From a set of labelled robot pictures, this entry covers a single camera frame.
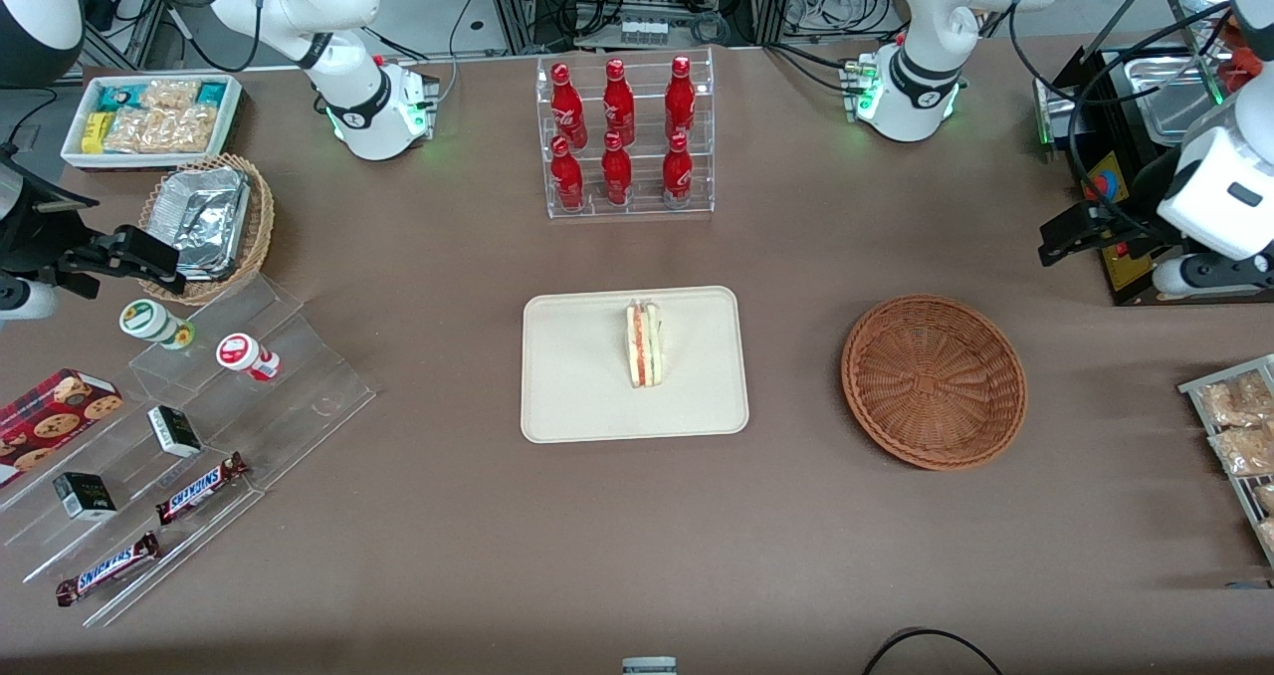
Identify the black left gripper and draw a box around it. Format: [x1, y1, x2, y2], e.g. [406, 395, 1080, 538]
[1038, 192, 1185, 268]

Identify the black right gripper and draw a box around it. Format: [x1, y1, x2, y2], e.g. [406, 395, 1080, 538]
[5, 207, 187, 293]

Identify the triangular sandwich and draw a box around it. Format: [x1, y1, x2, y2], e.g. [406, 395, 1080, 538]
[625, 300, 665, 389]

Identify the light tan wicker basket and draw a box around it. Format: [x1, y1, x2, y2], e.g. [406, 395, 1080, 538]
[137, 152, 276, 306]

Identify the brown round wicker basket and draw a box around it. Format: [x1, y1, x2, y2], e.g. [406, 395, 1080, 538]
[840, 295, 1028, 472]

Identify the cream rectangular tray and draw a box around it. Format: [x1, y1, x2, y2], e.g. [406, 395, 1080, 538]
[521, 286, 749, 445]

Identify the green lid yogurt cup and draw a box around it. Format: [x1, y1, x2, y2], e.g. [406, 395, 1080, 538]
[119, 299, 196, 350]

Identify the black food warmer appliance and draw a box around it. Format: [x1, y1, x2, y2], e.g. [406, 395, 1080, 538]
[1033, 48, 1274, 308]

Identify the silver foil container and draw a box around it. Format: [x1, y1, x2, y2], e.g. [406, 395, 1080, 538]
[149, 167, 252, 283]

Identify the red lid yogurt cup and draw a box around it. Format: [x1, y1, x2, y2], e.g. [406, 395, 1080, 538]
[216, 333, 282, 382]

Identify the large clear cracker bag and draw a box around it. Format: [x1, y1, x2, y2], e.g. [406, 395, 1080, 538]
[105, 106, 218, 155]

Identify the white rectangular snack bin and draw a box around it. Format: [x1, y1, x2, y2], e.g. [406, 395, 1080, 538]
[60, 75, 243, 170]

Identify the steel pan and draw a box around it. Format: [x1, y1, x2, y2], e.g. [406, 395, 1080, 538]
[1135, 58, 1227, 144]

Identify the small black carton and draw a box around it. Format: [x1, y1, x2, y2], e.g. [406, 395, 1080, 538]
[147, 405, 203, 459]
[53, 472, 117, 522]

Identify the small clear cracker bag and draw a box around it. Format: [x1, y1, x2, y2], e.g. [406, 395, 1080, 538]
[139, 80, 200, 111]

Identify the clear acrylic stepped stand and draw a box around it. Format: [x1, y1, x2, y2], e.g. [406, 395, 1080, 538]
[0, 274, 377, 628]

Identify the red cookie box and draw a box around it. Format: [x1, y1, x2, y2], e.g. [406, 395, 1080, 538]
[0, 368, 124, 487]

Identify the brown Snickers bar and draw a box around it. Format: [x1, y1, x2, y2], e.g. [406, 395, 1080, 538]
[56, 532, 161, 607]
[155, 452, 250, 527]

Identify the glass display case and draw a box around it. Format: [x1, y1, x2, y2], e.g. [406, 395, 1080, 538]
[1163, 0, 1274, 109]

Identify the red cola bottle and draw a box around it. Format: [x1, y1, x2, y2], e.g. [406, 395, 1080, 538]
[550, 135, 586, 213]
[662, 132, 694, 208]
[665, 55, 697, 141]
[601, 131, 634, 208]
[550, 63, 588, 148]
[602, 58, 636, 146]

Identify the clear acrylic bottle rack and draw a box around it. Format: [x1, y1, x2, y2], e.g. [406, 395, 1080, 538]
[535, 48, 716, 220]

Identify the metal wire tray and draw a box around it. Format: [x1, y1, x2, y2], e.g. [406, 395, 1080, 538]
[1178, 354, 1274, 566]

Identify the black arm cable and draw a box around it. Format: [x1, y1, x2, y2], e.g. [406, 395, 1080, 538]
[1008, 0, 1274, 248]

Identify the black floor cable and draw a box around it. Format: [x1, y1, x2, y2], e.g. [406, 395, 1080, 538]
[861, 628, 1004, 675]

